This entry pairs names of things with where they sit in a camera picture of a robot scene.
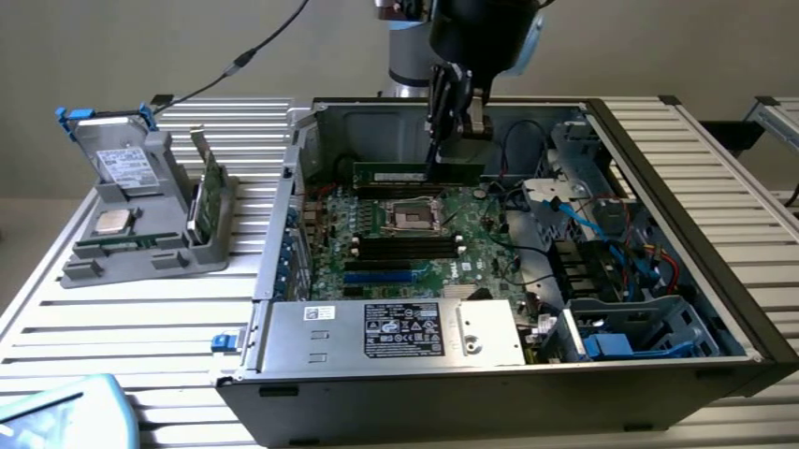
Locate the black expansion slot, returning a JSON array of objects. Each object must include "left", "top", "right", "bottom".
[{"left": 343, "top": 261, "right": 415, "bottom": 273}]

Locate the silver power supply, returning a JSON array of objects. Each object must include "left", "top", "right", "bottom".
[{"left": 254, "top": 297, "right": 527, "bottom": 373}]

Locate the green RAM stick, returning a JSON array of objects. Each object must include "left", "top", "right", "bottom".
[
  {"left": 107, "top": 237, "right": 166, "bottom": 251},
  {"left": 351, "top": 160, "right": 488, "bottom": 190}
]

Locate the grey metal PC case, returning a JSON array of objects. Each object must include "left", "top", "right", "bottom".
[{"left": 745, "top": 94, "right": 799, "bottom": 158}]

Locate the black cable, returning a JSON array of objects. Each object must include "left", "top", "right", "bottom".
[{"left": 151, "top": 0, "right": 311, "bottom": 116}]

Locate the green motherboard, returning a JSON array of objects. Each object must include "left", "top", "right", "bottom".
[{"left": 298, "top": 182, "right": 534, "bottom": 306}]

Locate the teal plastic object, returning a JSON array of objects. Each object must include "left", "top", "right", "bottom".
[{"left": 0, "top": 372, "right": 143, "bottom": 449}]

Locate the black RAM slot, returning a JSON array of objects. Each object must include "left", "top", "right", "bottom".
[
  {"left": 351, "top": 245, "right": 467, "bottom": 254},
  {"left": 355, "top": 184, "right": 446, "bottom": 193},
  {"left": 350, "top": 252, "right": 467, "bottom": 261},
  {"left": 356, "top": 190, "right": 447, "bottom": 198},
  {"left": 354, "top": 233, "right": 467, "bottom": 242},
  {"left": 352, "top": 239, "right": 467, "bottom": 248}
]

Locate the grey disk bay with blue lever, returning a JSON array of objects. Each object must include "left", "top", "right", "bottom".
[{"left": 559, "top": 293, "right": 746, "bottom": 365}]

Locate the red wire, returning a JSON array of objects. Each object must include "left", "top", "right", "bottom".
[{"left": 658, "top": 250, "right": 683, "bottom": 284}]

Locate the CPU socket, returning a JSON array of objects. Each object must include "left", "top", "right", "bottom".
[{"left": 372, "top": 197, "right": 450, "bottom": 234}]

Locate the silver CPU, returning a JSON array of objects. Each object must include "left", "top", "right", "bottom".
[{"left": 90, "top": 209, "right": 146, "bottom": 236}]

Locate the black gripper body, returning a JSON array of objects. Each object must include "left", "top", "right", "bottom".
[{"left": 427, "top": 0, "right": 542, "bottom": 80}]

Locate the black open PC case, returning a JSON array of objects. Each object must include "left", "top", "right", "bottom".
[{"left": 214, "top": 95, "right": 799, "bottom": 445}]

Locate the grey parts rack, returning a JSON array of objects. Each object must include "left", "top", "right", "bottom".
[{"left": 58, "top": 129, "right": 244, "bottom": 290}]

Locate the metal disk bay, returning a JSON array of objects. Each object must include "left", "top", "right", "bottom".
[{"left": 520, "top": 120, "right": 630, "bottom": 235}]

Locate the blue expansion slot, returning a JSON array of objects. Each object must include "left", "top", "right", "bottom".
[{"left": 343, "top": 271, "right": 415, "bottom": 284}]

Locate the blue disk wire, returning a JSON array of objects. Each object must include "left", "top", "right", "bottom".
[{"left": 543, "top": 196, "right": 630, "bottom": 294}]

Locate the hard disk with blue caddy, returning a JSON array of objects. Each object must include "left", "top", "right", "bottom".
[{"left": 54, "top": 106, "right": 159, "bottom": 192}]

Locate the black wire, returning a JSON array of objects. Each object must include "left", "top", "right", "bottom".
[{"left": 500, "top": 120, "right": 552, "bottom": 181}]

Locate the green graphics card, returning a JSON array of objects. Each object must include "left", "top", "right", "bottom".
[{"left": 186, "top": 123, "right": 231, "bottom": 245}]

